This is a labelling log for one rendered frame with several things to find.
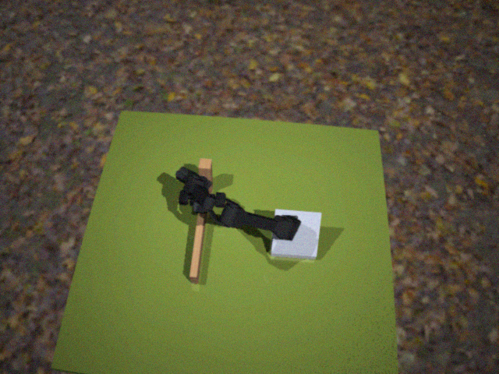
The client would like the dark brown wooden post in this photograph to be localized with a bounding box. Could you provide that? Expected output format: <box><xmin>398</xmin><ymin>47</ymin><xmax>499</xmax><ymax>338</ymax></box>
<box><xmin>198</xmin><ymin>158</ymin><xmax>213</xmax><ymax>193</ymax></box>

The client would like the light brown wooden board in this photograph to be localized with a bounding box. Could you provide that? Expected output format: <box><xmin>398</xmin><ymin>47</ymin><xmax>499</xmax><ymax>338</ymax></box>
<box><xmin>189</xmin><ymin>213</ymin><xmax>207</xmax><ymax>284</ymax></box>

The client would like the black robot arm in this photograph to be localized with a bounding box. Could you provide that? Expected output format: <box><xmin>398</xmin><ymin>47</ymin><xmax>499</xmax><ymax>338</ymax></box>
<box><xmin>175</xmin><ymin>166</ymin><xmax>302</xmax><ymax>242</ymax></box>

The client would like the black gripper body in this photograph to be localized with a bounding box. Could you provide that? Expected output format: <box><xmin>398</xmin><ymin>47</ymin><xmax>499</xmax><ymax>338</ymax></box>
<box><xmin>179</xmin><ymin>190</ymin><xmax>226</xmax><ymax>208</ymax></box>

